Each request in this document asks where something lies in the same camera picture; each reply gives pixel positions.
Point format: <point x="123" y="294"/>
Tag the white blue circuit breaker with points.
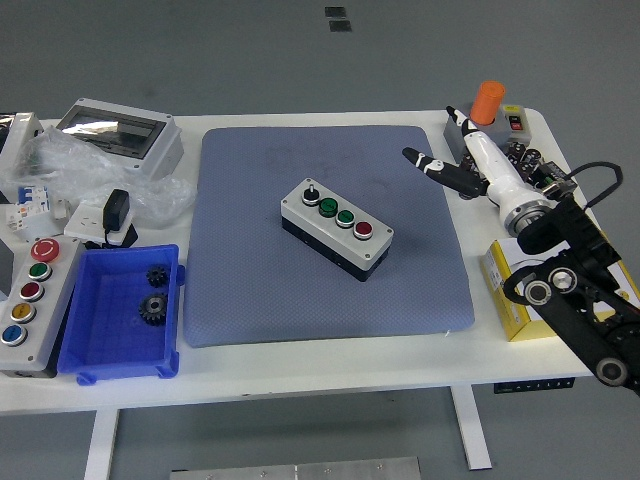
<point x="30" y="200"/>

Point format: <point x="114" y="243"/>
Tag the grey four-button control box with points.
<point x="345" y="242"/>

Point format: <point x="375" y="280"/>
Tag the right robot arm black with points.
<point x="575" y="300"/>

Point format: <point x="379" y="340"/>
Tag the orange cylinder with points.
<point x="487" y="102"/>

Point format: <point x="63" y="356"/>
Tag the yellow white cardboard box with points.
<point x="517" y="320"/>

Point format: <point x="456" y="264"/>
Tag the clear plastic bag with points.
<point x="80" y="170"/>

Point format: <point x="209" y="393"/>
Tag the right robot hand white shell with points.
<point x="500" y="172"/>

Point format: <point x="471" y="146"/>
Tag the white power socket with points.
<point x="82" y="222"/>

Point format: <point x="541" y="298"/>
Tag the small black bevel gear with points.
<point x="156" y="276"/>

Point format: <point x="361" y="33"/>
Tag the black power adapter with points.
<point x="116" y="207"/>

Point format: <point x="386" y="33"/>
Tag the black floor cover plate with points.
<point x="340" y="26"/>
<point x="335" y="11"/>

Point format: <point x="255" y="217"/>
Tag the white table leg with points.
<point x="101" y="445"/>
<point x="472" y="430"/>

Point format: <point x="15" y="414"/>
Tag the black table control panel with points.
<point x="530" y="386"/>

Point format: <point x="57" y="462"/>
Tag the blue plastic bin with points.
<point x="115" y="345"/>

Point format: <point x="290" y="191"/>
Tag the grey-blue padded mat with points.
<point x="250" y="280"/>

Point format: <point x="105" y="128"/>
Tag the grey five-button control box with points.
<point x="52" y="300"/>

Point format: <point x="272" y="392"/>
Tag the grey enclosure with clear lid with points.
<point x="155" y="150"/>

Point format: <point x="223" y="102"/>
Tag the large black bevel gear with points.
<point x="153" y="309"/>

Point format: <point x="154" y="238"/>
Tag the black cylindrical capacitor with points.
<point x="515" y="150"/>
<point x="533" y="159"/>
<point x="521" y="170"/>
<point x="466" y="161"/>

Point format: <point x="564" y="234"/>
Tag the grey switch box base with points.
<point x="500" y="132"/>

